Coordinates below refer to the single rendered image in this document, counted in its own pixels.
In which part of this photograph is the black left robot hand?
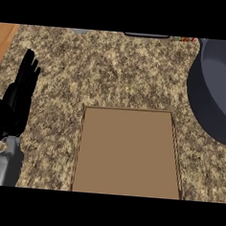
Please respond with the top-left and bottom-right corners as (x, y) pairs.
(0, 46), (43, 145)

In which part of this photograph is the dark grey pot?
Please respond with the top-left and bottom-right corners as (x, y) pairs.
(182, 37), (226, 146)

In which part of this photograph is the orange wooden board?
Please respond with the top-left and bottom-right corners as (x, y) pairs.
(0, 22), (21, 77)

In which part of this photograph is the grey rounded object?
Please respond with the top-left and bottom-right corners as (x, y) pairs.
(70, 28), (90, 35)

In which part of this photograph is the colourful striped object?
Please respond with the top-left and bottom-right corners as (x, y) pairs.
(173, 36), (195, 43)

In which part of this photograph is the brown wooden tray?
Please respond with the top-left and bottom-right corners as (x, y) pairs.
(70, 102), (192, 201)

